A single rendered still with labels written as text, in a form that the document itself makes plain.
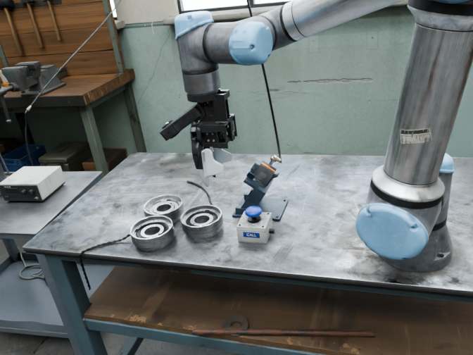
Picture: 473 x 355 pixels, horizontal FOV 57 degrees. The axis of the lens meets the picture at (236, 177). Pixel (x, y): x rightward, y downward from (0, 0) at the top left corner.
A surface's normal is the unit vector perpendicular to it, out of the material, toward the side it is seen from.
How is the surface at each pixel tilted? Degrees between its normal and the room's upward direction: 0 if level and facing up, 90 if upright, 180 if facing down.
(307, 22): 109
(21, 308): 0
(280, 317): 0
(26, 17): 90
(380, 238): 98
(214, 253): 0
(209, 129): 90
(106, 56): 90
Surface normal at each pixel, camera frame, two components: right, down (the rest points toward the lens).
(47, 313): -0.11, -0.89
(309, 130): -0.28, 0.46
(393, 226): -0.56, 0.54
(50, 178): 0.97, 0.00
